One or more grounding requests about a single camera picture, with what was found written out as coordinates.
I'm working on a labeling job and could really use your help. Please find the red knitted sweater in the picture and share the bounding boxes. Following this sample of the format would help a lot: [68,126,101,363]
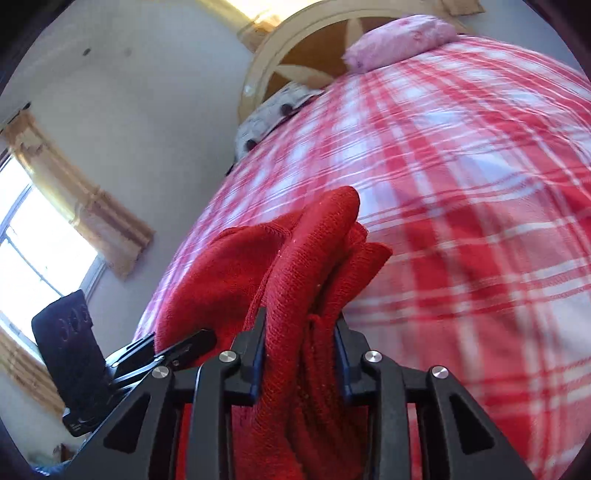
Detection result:
[154,186,393,480]

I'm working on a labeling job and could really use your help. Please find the cream wooden headboard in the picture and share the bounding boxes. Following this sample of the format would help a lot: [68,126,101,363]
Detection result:
[238,0,467,123]

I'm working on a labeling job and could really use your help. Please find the side window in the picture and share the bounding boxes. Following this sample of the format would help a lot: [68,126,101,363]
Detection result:
[0,152,107,342]

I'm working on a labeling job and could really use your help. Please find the beige floral curtain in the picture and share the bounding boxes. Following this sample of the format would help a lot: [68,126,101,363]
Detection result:
[2,111,155,280]
[0,330,65,416]
[441,0,485,14]
[198,0,282,51]

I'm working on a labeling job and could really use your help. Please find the grey patterned pillow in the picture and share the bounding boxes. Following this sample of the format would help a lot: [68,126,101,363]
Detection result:
[233,83,324,160]

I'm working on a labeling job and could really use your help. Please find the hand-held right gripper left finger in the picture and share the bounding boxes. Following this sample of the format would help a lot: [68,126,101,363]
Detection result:
[65,307,269,480]

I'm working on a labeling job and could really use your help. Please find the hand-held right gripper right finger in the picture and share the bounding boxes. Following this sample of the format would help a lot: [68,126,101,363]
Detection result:
[334,318,537,480]

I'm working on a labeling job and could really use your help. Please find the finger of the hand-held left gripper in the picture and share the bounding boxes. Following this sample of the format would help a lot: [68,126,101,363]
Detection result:
[105,333,158,371]
[112,329,219,385]

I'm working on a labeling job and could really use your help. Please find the pink floral pillow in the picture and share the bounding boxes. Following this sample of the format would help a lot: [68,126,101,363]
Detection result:
[342,15,458,73]

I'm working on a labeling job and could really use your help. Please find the red plaid bed sheet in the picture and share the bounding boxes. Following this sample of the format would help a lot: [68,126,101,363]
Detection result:
[134,37,591,480]

